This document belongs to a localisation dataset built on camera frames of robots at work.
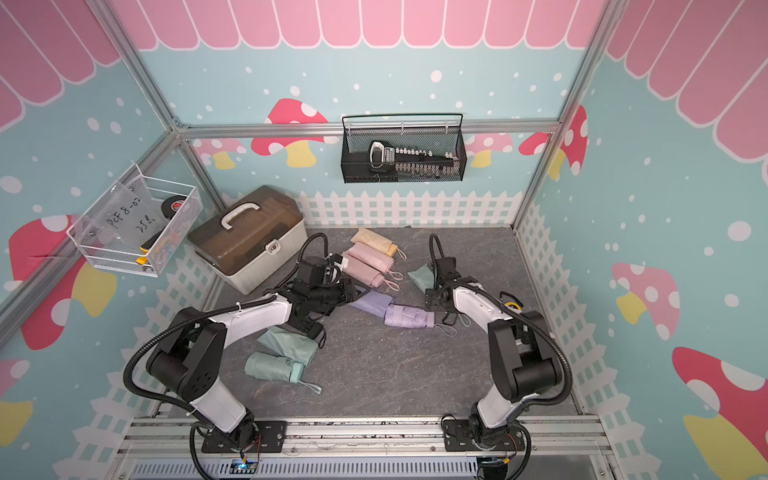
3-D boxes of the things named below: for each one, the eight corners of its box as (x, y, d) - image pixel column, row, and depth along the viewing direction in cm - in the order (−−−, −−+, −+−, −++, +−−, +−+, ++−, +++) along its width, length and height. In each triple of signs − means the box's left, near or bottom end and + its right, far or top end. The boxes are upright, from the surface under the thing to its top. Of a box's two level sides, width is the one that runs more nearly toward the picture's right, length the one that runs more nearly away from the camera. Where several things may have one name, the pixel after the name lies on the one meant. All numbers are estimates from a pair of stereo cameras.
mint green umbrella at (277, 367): (248, 373, 86) (241, 367, 82) (258, 355, 90) (252, 348, 86) (320, 393, 83) (316, 388, 79) (327, 373, 86) (324, 367, 82)
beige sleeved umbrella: (354, 242, 118) (353, 235, 114) (362, 233, 121) (361, 226, 117) (401, 264, 111) (401, 257, 108) (408, 254, 114) (408, 247, 111)
